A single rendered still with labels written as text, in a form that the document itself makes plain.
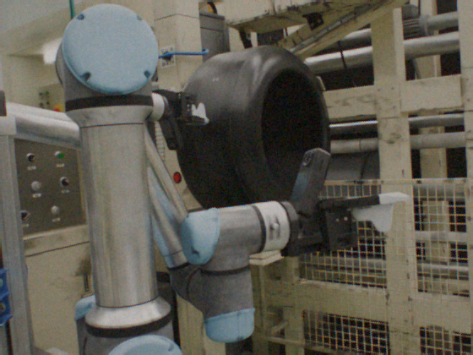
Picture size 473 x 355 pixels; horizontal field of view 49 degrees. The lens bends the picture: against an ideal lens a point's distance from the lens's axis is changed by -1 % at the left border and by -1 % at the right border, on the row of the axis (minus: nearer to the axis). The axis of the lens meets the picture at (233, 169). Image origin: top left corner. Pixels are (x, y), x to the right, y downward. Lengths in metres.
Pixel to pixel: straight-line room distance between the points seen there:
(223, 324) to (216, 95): 0.94
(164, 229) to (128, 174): 0.19
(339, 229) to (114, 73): 0.42
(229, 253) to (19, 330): 0.44
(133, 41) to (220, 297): 0.37
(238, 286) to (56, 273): 1.31
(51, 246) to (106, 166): 1.32
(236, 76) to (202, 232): 0.92
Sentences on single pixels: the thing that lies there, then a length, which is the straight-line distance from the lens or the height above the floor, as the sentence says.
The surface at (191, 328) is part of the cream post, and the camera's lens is 2.08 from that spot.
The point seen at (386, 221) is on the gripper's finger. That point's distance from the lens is 0.85.
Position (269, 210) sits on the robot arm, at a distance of 0.78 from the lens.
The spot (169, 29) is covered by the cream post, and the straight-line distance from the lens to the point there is 2.00.
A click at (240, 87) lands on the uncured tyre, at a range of 1.57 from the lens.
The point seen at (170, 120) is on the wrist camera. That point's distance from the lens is 1.44.
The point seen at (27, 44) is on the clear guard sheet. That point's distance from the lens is 2.02.
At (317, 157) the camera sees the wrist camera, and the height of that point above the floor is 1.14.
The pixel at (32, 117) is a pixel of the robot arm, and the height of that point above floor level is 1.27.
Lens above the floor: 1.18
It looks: 3 degrees down
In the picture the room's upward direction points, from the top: 4 degrees counter-clockwise
